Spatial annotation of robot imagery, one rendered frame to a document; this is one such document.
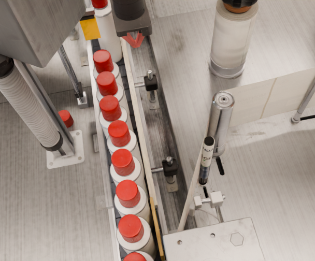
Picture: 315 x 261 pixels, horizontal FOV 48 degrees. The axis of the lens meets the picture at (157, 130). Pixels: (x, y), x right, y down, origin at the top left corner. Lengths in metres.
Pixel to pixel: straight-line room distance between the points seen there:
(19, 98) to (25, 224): 0.42
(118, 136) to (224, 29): 0.34
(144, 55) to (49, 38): 0.62
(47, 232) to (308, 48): 0.75
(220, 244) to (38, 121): 0.29
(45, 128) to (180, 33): 0.54
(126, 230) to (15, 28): 0.29
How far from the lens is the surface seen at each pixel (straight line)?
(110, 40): 0.85
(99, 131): 0.71
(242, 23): 0.74
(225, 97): 0.61
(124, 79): 0.87
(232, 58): 0.82
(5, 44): 0.39
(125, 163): 0.53
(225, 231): 0.44
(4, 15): 0.35
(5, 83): 0.44
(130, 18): 0.67
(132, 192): 0.52
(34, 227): 0.82
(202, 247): 0.43
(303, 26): 1.02
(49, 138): 0.55
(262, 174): 0.76
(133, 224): 0.50
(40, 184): 0.85
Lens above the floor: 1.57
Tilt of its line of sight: 61 degrees down
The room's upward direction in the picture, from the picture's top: 7 degrees counter-clockwise
